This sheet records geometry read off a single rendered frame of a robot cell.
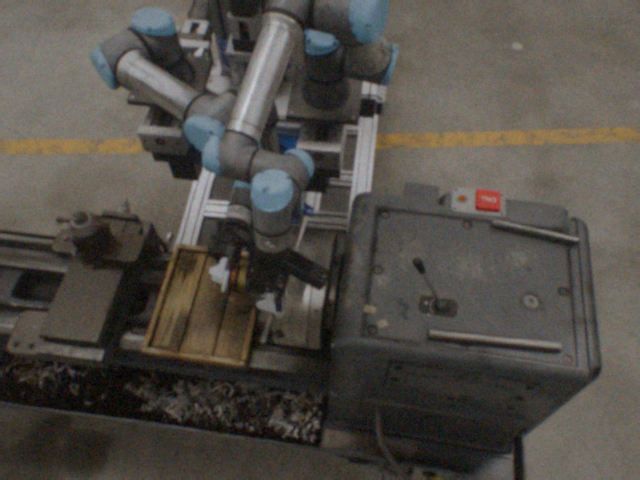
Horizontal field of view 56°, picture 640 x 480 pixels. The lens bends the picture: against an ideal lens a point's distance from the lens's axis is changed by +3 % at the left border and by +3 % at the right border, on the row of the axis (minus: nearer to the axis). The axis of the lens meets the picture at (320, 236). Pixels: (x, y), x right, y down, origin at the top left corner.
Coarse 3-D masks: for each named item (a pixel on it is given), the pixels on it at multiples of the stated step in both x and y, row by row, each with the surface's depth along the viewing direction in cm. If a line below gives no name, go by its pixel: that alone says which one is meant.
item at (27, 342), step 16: (144, 224) 188; (64, 240) 186; (64, 256) 188; (144, 256) 185; (128, 272) 179; (128, 288) 177; (128, 304) 178; (32, 320) 174; (112, 320) 171; (16, 336) 172; (32, 336) 172; (112, 336) 170; (16, 352) 169; (32, 352) 169; (48, 352) 167; (64, 352) 167; (80, 352) 167; (96, 352) 166; (112, 352) 172
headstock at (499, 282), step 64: (384, 256) 144; (448, 256) 144; (512, 256) 144; (576, 256) 143; (448, 320) 135; (512, 320) 135; (576, 320) 135; (384, 384) 155; (448, 384) 144; (512, 384) 138; (576, 384) 130
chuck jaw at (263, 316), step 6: (252, 294) 155; (252, 300) 157; (258, 300) 154; (258, 312) 155; (264, 312) 151; (258, 318) 150; (264, 318) 150; (258, 324) 151; (264, 324) 150; (270, 330) 152; (276, 330) 149; (276, 336) 151; (282, 336) 151
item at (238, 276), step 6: (234, 264) 161; (246, 264) 160; (234, 270) 158; (240, 270) 157; (246, 270) 157; (234, 276) 157; (240, 276) 156; (228, 282) 157; (234, 282) 157; (240, 282) 156; (234, 288) 158; (240, 288) 157; (240, 294) 160; (246, 294) 159
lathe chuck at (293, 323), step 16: (304, 240) 150; (304, 256) 146; (304, 288) 143; (288, 304) 144; (304, 304) 143; (288, 320) 145; (304, 320) 145; (272, 336) 151; (288, 336) 149; (304, 336) 148
